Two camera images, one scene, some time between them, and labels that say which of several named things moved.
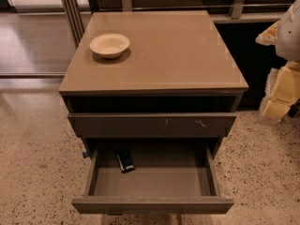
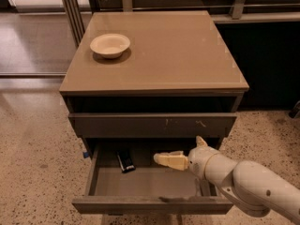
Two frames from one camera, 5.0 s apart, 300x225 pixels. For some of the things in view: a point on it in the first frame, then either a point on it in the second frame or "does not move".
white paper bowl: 110,45 does not move
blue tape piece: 85,155 does not move
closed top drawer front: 152,124 does not move
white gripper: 289,35 -> 197,160
